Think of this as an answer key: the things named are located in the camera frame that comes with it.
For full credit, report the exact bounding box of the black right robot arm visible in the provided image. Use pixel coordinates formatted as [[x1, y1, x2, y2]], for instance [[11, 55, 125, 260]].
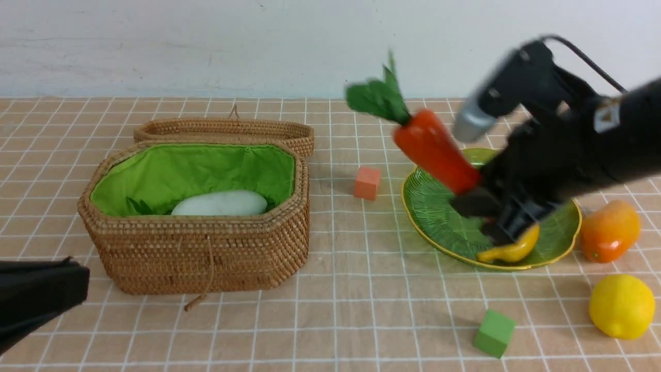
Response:
[[450, 80, 659, 246]]

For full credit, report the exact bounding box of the white radish with green leaves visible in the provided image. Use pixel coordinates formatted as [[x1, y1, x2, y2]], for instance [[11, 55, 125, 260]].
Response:
[[125, 189, 269, 216]]

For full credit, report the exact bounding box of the yellow banana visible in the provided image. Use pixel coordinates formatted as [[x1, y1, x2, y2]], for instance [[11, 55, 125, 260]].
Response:
[[476, 224, 540, 263]]

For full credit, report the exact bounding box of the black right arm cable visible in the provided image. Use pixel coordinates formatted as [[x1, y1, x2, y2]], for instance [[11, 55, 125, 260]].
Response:
[[540, 35, 628, 95]]

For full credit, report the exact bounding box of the green foam cube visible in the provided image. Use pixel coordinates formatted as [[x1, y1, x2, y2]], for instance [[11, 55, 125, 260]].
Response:
[[473, 309, 516, 359]]

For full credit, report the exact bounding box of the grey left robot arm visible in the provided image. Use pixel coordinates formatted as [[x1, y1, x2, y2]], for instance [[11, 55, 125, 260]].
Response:
[[1, 257, 90, 354]]

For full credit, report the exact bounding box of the orange carrot with leaves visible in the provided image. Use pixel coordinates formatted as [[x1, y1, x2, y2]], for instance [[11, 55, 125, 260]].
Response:
[[345, 50, 481, 195]]

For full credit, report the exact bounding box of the orange foam cube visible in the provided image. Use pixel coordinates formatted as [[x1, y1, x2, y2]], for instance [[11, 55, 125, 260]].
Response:
[[353, 165, 382, 201]]

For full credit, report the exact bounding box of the orange mango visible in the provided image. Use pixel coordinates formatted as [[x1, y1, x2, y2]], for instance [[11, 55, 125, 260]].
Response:
[[580, 200, 641, 263]]

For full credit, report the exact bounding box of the yellow lemon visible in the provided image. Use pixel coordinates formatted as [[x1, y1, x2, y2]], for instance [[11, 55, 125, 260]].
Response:
[[589, 274, 656, 340]]

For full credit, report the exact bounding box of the checkered beige tablecloth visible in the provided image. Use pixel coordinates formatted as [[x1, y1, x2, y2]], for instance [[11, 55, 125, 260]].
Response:
[[1, 97, 659, 371]]

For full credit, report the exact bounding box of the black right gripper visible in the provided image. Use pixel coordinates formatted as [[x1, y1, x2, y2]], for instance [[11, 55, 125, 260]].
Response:
[[450, 119, 600, 246]]

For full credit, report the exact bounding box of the green glass leaf plate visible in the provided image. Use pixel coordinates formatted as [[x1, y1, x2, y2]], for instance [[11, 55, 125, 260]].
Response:
[[401, 166, 583, 272]]

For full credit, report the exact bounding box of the woven wicker basket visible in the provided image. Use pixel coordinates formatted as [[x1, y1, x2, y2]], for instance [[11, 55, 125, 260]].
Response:
[[77, 139, 311, 295]]

